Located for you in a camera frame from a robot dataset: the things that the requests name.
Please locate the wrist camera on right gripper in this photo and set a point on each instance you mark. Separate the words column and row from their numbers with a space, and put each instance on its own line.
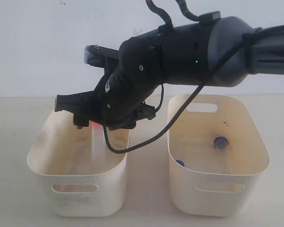
column 98, row 56

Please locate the clear bottle blue cap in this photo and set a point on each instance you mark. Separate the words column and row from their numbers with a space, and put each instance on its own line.
column 180, row 162
column 223, row 150

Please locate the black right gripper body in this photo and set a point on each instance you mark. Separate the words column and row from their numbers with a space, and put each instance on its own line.
column 116, row 102

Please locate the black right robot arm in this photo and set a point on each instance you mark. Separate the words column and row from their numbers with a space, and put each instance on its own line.
column 220, row 54

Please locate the clear bottle orange cap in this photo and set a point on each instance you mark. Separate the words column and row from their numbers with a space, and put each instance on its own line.
column 98, row 145

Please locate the cream plastic bin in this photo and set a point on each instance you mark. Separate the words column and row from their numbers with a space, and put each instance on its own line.
column 202, row 187
column 74, row 185

